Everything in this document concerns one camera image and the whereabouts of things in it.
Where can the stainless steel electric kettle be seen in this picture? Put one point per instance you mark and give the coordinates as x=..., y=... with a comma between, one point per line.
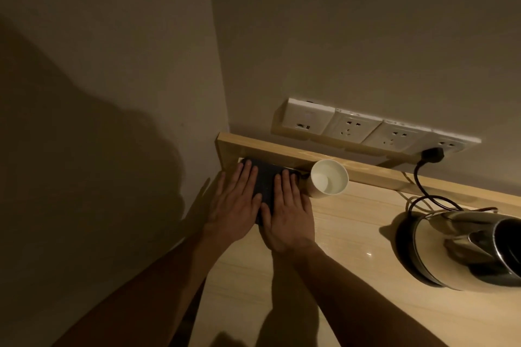
x=464, y=253

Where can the person's right middle finger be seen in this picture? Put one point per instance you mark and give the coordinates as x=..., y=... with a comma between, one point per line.
x=287, y=190

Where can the person's right little finger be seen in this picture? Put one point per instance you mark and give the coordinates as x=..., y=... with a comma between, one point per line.
x=306, y=206

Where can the white wall plate with ports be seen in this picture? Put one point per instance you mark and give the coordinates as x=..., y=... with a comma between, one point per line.
x=309, y=115

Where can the light wooden back ledge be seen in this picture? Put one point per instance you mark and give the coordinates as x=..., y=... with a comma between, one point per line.
x=285, y=155

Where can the person's left middle finger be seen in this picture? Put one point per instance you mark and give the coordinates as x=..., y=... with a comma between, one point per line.
x=243, y=180

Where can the white wall power socket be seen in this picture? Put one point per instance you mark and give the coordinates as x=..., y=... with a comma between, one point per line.
x=353, y=126
x=451, y=142
x=397, y=136

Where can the person's right thumb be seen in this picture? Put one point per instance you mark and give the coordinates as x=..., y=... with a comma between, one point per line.
x=266, y=217

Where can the person's left forearm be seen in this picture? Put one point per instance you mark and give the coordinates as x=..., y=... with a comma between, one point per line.
x=154, y=289

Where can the black rectangular tray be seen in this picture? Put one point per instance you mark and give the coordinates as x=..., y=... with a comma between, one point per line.
x=266, y=180

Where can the person's right hand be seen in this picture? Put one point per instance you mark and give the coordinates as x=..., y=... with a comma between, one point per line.
x=291, y=222

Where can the person's right forearm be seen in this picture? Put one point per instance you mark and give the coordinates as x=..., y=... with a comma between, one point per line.
x=346, y=302

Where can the person's left little finger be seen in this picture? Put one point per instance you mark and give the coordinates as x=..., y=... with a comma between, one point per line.
x=220, y=187

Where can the person's left thumb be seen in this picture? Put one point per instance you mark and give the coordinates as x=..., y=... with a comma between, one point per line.
x=258, y=206

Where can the person's left hand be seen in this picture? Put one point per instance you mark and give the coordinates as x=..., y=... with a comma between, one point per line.
x=232, y=212

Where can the white paper cup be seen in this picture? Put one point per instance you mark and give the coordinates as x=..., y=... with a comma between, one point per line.
x=327, y=180

